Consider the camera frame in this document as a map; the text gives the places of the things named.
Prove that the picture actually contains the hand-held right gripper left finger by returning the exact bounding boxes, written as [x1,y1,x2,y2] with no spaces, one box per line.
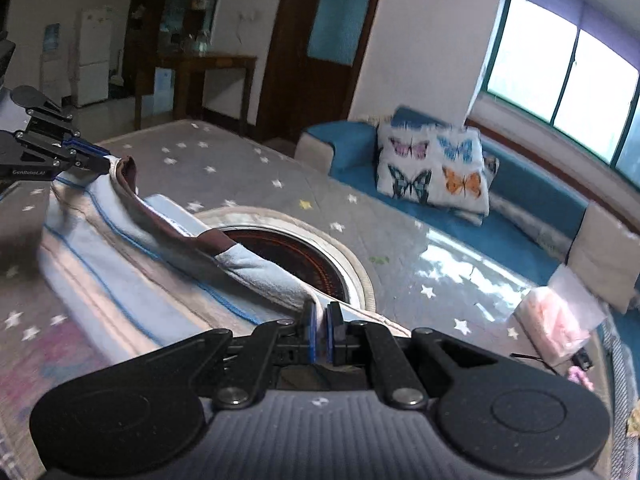
[148,303,320,410]

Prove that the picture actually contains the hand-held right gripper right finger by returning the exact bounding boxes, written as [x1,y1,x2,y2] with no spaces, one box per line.
[324,303,502,410]

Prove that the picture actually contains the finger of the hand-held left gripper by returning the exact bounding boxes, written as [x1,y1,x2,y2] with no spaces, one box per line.
[9,85,111,160]
[47,150,115,177]

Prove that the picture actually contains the blue beige striped garment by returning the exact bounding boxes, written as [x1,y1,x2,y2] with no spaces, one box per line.
[39,155,412,361]

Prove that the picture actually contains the white refrigerator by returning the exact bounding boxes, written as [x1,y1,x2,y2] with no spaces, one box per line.
[74,5,115,109]

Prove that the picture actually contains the round cream-rimmed table burner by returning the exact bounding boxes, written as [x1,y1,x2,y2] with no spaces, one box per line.
[192,207,377,312]

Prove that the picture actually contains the blue white carton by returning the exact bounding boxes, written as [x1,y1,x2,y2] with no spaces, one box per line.
[152,67,177,114]

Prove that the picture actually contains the dark wooden cabinet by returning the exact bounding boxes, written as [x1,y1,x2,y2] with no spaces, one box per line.
[122,0,222,102]

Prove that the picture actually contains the grey star-patterned table cover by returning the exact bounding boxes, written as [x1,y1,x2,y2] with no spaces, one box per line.
[0,119,616,480]

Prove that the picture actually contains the wooden side table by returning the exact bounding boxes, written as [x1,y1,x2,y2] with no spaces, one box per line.
[133,53,259,137]

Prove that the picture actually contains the glass jars on side table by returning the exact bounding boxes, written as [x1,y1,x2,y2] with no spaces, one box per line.
[179,29,212,57]

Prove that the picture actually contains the butterfly print pillow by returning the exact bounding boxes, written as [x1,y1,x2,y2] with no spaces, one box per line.
[375,105,500,227]

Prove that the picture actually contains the clear plastic bag pink contents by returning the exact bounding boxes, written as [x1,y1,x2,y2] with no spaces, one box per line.
[512,264,609,369]

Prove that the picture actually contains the blue sofa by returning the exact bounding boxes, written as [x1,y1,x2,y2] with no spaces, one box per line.
[294,119,640,356]

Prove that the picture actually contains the dark wooden door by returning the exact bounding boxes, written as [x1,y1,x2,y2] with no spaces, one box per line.
[254,0,391,144]

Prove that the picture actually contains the beige cushion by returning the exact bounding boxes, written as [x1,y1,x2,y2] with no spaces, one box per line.
[567,199,640,314]

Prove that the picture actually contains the grey striped cloth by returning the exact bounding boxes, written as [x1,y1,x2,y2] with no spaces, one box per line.
[599,319,640,463]

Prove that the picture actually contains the green-framed window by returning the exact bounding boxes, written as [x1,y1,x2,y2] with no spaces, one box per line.
[482,0,640,187]

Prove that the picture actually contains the purple roller blind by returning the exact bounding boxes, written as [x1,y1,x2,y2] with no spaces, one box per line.
[510,0,640,72]

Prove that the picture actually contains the thin black cable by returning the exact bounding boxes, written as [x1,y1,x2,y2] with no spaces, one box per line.
[509,352,559,377]

